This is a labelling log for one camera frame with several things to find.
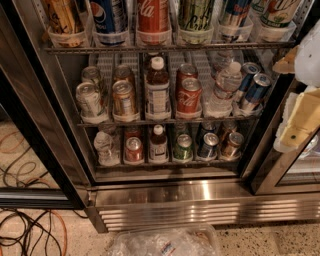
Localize right glass fridge door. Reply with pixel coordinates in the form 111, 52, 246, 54
251, 81, 320, 195

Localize brown tea bottle middle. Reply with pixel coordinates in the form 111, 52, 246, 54
145, 57, 171, 120

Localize green can bottom front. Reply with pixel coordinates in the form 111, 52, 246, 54
173, 134, 192, 161

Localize clear plastic bin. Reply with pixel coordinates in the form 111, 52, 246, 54
107, 224, 222, 256

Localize clear water bottle bottom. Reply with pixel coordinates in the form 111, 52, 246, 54
94, 131, 120, 166

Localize red coca-cola can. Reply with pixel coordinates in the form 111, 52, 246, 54
177, 78, 202, 119
176, 63, 198, 86

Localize clear water bottle middle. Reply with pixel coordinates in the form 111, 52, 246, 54
205, 62, 242, 118

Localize brown tea bottle bottom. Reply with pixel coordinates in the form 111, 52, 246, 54
149, 124, 168, 163

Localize gold can middle front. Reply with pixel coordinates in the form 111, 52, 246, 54
112, 80, 136, 116

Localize yellow can top shelf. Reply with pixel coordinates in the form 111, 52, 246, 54
44, 0, 84, 48

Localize brown tea bottle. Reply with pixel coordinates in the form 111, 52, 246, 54
145, 57, 171, 120
149, 124, 168, 163

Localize blue Red Bull can back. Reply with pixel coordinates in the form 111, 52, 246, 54
234, 62, 261, 103

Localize red can bottom front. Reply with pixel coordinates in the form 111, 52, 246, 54
125, 137, 143, 162

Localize black and orange floor cables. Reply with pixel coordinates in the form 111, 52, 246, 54
0, 130, 88, 256

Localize red Coca-Cola can front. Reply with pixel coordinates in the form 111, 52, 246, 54
177, 78, 202, 119

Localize middle wire shelf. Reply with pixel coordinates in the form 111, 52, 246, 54
77, 116, 259, 128

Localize gold can middle back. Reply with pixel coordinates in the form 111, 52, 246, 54
113, 64, 135, 85

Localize blue red bull can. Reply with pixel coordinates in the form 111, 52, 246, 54
219, 0, 252, 42
240, 73, 272, 111
234, 62, 261, 103

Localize white green can top right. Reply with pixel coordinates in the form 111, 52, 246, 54
260, 0, 302, 28

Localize clear water bottle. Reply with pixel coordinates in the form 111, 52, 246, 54
94, 131, 120, 166
205, 62, 242, 118

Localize red Coca-Cola can back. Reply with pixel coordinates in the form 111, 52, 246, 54
176, 63, 198, 86

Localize dark blue can bottom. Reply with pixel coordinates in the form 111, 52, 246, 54
197, 132, 219, 159

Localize green tall can top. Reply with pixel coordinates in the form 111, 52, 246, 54
178, 0, 215, 44

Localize wire shelf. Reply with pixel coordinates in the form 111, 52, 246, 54
44, 41, 295, 55
77, 116, 259, 128
95, 159, 240, 169

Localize blue Red Bull can front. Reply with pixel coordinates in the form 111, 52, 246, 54
240, 73, 272, 111

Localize top wire shelf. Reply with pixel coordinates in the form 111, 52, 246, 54
44, 41, 295, 55

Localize blue Red Bull can top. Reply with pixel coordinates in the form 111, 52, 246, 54
219, 0, 252, 42

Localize blue Pepsi can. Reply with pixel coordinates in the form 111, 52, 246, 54
89, 0, 128, 46

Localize silver can middle back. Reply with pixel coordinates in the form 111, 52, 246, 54
81, 66, 103, 90

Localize silver can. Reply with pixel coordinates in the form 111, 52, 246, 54
81, 66, 103, 90
76, 82, 108, 124

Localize green can bottom back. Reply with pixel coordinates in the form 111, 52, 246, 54
174, 123, 189, 137

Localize silver can middle front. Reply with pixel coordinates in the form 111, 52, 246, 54
76, 82, 108, 124

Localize left glass fridge door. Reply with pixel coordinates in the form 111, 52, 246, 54
0, 0, 90, 210

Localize bottom wire shelf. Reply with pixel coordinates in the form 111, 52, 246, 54
95, 159, 240, 169

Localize glass fridge door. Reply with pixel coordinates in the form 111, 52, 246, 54
251, 81, 320, 195
0, 0, 90, 210

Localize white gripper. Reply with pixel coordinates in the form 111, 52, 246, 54
272, 20, 320, 153

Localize gold brown can bottom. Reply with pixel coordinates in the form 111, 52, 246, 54
220, 132, 244, 161

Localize stainless steel display fridge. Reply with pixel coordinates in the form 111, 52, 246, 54
0, 0, 320, 234

